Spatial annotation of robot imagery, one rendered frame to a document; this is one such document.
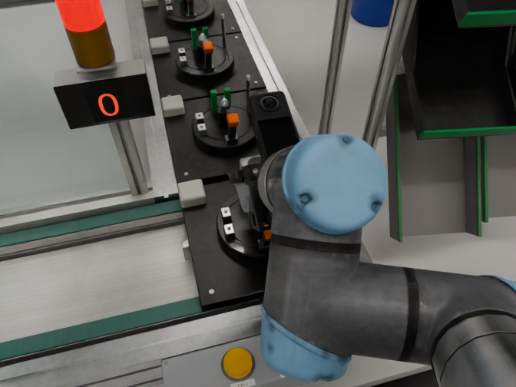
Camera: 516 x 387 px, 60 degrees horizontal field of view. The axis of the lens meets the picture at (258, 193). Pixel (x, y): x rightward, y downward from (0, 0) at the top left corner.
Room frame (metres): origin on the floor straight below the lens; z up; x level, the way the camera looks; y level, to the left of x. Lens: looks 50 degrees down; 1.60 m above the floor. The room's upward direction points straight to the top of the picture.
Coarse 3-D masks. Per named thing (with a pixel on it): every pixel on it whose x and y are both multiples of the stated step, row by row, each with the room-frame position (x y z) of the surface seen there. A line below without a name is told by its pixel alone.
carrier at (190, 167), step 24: (216, 96) 0.73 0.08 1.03; (240, 96) 0.82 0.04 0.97; (168, 120) 0.73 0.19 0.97; (192, 120) 0.73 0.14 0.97; (216, 120) 0.71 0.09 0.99; (240, 120) 0.71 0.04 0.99; (192, 144) 0.66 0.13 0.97; (216, 144) 0.64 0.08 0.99; (240, 144) 0.64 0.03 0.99; (192, 168) 0.59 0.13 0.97; (216, 168) 0.59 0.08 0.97
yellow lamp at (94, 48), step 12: (72, 36) 0.50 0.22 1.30; (84, 36) 0.50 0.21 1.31; (96, 36) 0.50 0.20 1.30; (108, 36) 0.52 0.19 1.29; (72, 48) 0.50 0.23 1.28; (84, 48) 0.50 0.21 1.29; (96, 48) 0.50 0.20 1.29; (108, 48) 0.51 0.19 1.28; (84, 60) 0.50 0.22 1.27; (96, 60) 0.50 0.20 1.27; (108, 60) 0.51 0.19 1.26
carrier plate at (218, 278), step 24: (216, 192) 0.53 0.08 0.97; (192, 216) 0.48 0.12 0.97; (216, 216) 0.48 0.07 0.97; (192, 240) 0.43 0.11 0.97; (216, 240) 0.43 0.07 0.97; (216, 264) 0.38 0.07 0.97; (240, 264) 0.38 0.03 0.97; (264, 264) 0.38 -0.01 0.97; (216, 288) 0.34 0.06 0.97; (240, 288) 0.34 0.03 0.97; (264, 288) 0.34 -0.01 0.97
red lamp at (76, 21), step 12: (60, 0) 0.50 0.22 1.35; (72, 0) 0.50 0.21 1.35; (84, 0) 0.50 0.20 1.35; (96, 0) 0.51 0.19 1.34; (60, 12) 0.50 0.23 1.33; (72, 12) 0.50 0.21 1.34; (84, 12) 0.50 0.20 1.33; (96, 12) 0.51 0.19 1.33; (72, 24) 0.50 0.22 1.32; (84, 24) 0.50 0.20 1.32; (96, 24) 0.50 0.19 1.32
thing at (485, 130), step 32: (448, 0) 0.64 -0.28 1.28; (416, 32) 0.53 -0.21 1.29; (448, 32) 0.59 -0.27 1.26; (480, 32) 0.59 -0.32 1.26; (416, 64) 0.54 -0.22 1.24; (448, 64) 0.54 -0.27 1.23; (480, 64) 0.54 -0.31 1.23; (416, 96) 0.48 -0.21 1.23; (448, 96) 0.50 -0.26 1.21; (480, 96) 0.50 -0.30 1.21; (512, 96) 0.48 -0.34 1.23; (416, 128) 0.45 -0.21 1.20; (448, 128) 0.45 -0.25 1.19; (480, 128) 0.44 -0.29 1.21; (512, 128) 0.44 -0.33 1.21
